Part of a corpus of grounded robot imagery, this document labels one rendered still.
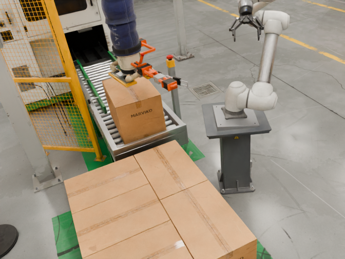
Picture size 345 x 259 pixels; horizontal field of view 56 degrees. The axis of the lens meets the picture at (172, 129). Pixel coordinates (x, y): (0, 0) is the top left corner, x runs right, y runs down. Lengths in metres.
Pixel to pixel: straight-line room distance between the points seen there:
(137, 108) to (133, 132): 0.23
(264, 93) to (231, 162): 0.70
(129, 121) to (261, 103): 1.09
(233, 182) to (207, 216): 0.91
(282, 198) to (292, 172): 0.36
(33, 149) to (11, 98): 0.57
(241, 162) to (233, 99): 0.62
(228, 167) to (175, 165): 0.54
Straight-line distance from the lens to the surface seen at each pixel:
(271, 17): 2.68
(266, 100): 2.56
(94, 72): 4.56
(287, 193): 3.16
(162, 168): 2.60
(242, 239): 2.11
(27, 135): 3.42
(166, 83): 2.14
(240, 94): 2.57
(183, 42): 5.90
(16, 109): 3.29
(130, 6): 2.49
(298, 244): 2.81
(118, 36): 2.52
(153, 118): 2.86
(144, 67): 2.42
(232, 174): 3.00
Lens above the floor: 2.24
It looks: 34 degrees down
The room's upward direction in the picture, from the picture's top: 9 degrees counter-clockwise
